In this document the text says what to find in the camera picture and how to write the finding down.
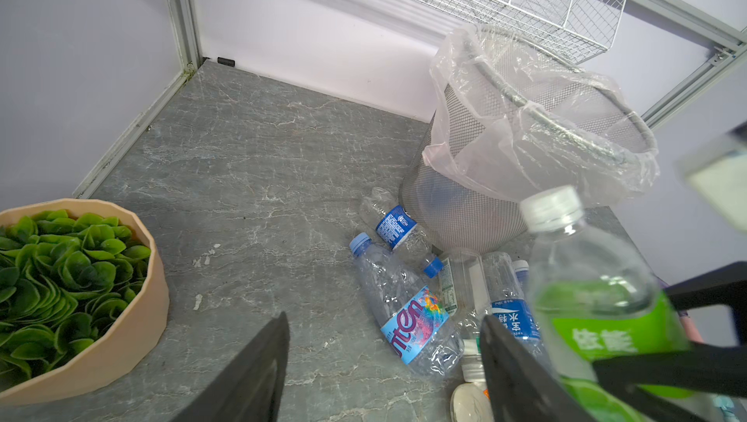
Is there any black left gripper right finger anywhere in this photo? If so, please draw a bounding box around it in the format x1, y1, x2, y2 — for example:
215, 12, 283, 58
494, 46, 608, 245
480, 315, 593, 422

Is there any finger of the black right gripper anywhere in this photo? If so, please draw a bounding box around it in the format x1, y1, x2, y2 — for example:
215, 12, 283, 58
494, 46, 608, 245
665, 262, 746, 345
593, 344, 746, 422

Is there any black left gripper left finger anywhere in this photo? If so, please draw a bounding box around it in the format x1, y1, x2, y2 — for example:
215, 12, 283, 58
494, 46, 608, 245
174, 312, 290, 422

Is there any clear bottle green label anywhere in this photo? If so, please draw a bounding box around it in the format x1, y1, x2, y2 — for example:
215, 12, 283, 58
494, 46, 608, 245
519, 186, 691, 421

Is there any clear plastic bin liner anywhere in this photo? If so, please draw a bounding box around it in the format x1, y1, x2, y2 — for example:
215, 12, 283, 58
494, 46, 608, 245
421, 23, 661, 204

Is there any grey mesh waste bin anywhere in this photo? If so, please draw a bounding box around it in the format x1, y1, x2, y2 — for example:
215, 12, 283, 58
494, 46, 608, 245
399, 27, 658, 255

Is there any teal garden trowel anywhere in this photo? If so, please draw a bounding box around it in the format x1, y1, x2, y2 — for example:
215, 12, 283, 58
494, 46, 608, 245
711, 395, 747, 422

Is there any orange label bottle yellow cap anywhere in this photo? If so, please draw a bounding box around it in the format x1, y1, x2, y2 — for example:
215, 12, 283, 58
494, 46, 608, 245
451, 382, 494, 422

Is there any clear bottle blue label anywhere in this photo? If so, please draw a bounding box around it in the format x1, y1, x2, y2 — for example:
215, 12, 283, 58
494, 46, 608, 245
482, 252, 554, 373

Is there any slim clear bottle white cap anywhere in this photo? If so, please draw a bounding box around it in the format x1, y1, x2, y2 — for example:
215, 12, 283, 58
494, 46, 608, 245
512, 260, 529, 294

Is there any clear bottle colourful label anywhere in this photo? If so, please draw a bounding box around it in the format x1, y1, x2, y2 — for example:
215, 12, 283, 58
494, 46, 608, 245
349, 233, 464, 378

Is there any green plant in beige pot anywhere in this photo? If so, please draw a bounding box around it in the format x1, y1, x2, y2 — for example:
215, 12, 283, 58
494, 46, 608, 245
1, 199, 169, 406

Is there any small bottle dark blue cap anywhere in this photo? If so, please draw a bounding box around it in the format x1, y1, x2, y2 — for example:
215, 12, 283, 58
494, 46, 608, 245
359, 186, 444, 279

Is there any clear bottle green neck ring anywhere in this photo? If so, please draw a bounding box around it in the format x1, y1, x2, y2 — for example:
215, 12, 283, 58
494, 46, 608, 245
437, 248, 488, 385

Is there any aluminium frame enclosure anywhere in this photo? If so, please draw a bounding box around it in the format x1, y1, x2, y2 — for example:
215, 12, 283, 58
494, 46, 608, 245
77, 0, 746, 194

